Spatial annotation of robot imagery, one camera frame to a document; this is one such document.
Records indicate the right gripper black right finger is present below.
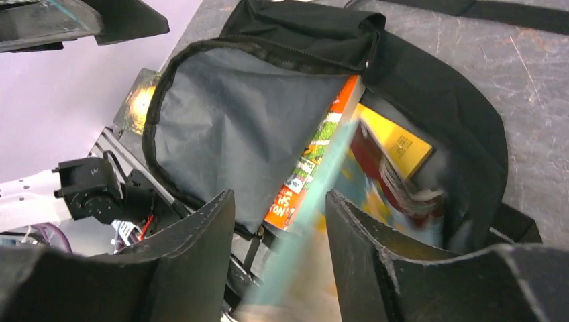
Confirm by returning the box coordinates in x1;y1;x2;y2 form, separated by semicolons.
325;191;568;321

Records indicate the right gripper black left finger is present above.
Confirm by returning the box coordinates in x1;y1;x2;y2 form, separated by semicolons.
1;190;235;321

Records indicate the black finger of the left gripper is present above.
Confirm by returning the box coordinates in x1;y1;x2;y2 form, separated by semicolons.
84;0;170;46
1;1;103;52

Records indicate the teal paperback book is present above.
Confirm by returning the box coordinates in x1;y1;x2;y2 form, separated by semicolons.
235;120;444;321

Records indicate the yellow book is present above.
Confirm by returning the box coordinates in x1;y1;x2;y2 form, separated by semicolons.
356;103;433;180

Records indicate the black student backpack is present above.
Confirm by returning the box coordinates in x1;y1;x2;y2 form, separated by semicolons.
142;1;541;250

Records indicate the orange treehouse story book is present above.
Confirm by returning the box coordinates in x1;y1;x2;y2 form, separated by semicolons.
264;76;365;231

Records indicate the dark green forest book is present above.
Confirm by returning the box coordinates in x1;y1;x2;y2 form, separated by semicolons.
113;68;160;135

